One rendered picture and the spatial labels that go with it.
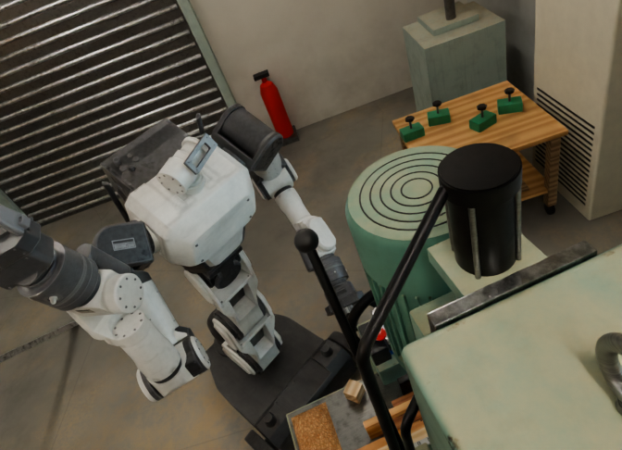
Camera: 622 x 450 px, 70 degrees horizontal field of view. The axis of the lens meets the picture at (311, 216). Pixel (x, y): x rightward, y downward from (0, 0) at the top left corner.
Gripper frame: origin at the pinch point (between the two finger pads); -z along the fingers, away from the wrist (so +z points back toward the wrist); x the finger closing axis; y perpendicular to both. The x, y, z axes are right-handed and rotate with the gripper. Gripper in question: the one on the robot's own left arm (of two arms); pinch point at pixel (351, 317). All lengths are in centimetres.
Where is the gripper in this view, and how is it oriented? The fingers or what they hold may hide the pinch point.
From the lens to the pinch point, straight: 132.4
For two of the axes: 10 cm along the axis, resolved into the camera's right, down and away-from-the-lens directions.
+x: -8.8, 4.6, 1.0
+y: -2.5, -2.7, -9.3
